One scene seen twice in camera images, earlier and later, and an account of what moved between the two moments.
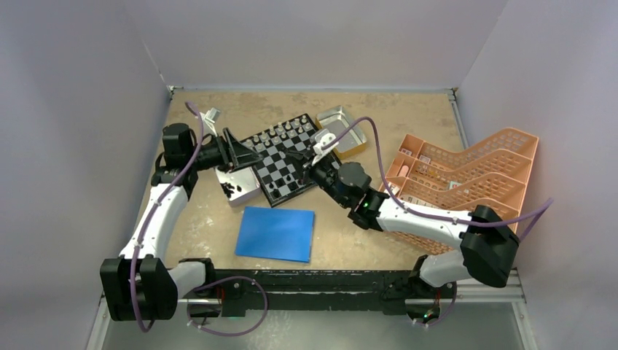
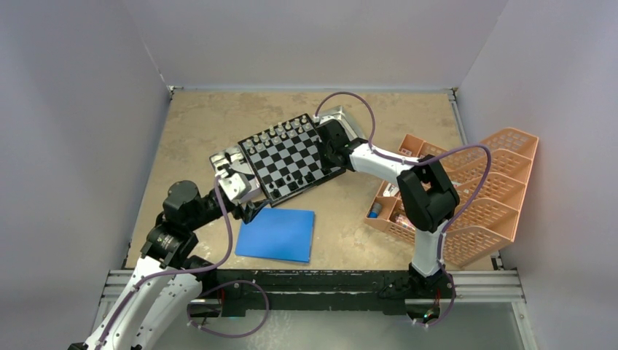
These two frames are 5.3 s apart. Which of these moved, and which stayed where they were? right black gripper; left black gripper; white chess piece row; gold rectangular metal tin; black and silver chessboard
Moved: right black gripper; left black gripper
Stayed: black and silver chessboard; gold rectangular metal tin; white chess piece row
